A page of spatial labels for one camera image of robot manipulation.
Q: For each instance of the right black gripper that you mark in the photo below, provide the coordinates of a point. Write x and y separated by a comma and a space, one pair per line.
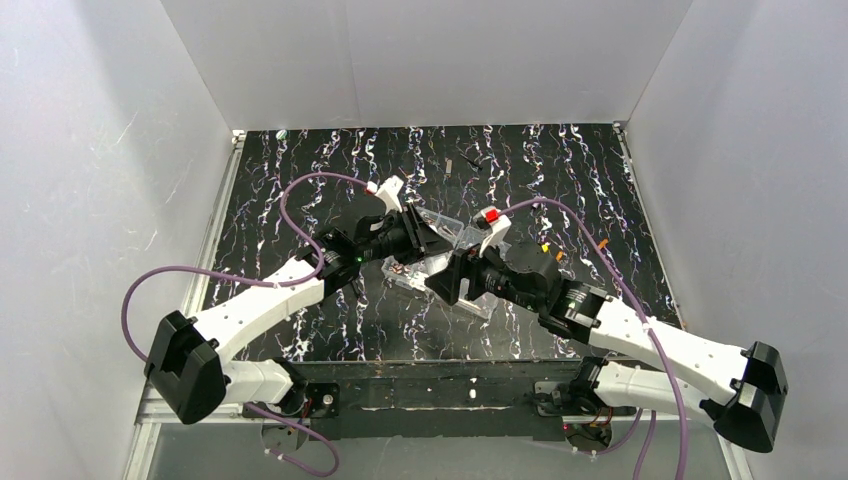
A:
469, 275

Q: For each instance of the clear plastic parts box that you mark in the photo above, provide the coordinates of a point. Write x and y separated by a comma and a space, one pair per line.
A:
412, 276

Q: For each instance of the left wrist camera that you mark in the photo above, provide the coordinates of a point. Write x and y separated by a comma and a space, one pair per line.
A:
387, 192

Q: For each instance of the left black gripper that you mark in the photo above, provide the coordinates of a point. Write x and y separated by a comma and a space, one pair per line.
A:
410, 231

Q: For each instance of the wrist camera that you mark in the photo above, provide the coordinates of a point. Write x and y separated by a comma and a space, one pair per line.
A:
387, 192
495, 226

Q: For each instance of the aluminium frame rail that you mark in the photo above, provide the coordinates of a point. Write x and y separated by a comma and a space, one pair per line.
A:
184, 369

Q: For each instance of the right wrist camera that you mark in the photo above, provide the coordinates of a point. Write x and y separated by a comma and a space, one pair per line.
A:
495, 226

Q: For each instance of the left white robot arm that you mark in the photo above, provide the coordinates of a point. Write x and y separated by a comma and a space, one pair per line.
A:
298, 284

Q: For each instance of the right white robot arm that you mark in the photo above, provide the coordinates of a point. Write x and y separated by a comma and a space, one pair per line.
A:
740, 392

